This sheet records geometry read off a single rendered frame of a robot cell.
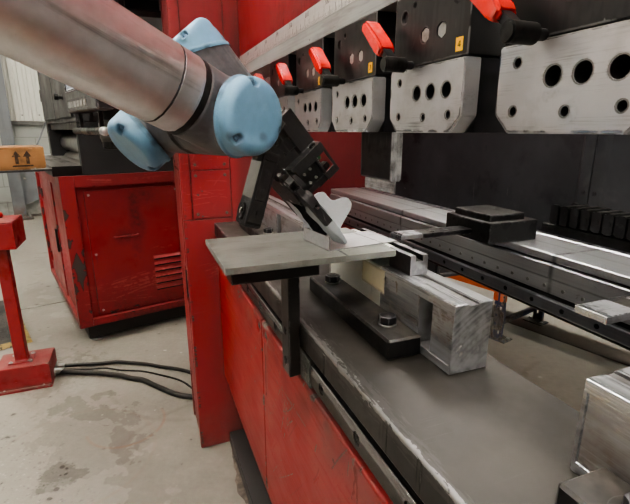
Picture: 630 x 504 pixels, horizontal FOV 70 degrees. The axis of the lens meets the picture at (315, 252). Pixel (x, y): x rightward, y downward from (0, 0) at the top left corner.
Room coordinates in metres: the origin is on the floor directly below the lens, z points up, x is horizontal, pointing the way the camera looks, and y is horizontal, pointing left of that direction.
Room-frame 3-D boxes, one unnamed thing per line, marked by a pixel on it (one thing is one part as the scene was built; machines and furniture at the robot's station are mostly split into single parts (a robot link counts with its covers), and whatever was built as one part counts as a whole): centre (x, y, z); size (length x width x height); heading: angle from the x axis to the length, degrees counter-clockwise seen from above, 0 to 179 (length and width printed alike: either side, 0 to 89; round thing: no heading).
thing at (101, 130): (1.72, 0.84, 1.20); 0.45 x 0.03 x 0.08; 38
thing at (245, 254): (0.70, 0.03, 1.00); 0.26 x 0.18 x 0.01; 111
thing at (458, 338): (0.70, -0.13, 0.92); 0.39 x 0.06 x 0.10; 21
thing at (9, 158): (2.30, 1.50, 1.04); 0.30 x 0.26 x 0.12; 36
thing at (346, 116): (0.78, -0.10, 1.26); 0.15 x 0.09 x 0.17; 21
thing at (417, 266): (0.73, -0.12, 0.99); 0.20 x 0.03 x 0.03; 21
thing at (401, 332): (0.70, -0.07, 0.89); 0.30 x 0.05 x 0.03; 21
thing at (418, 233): (0.80, -0.26, 1.01); 0.26 x 0.12 x 0.05; 111
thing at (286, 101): (1.15, 0.05, 1.26); 0.15 x 0.09 x 0.17; 21
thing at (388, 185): (0.75, -0.11, 1.13); 0.10 x 0.02 x 0.10; 21
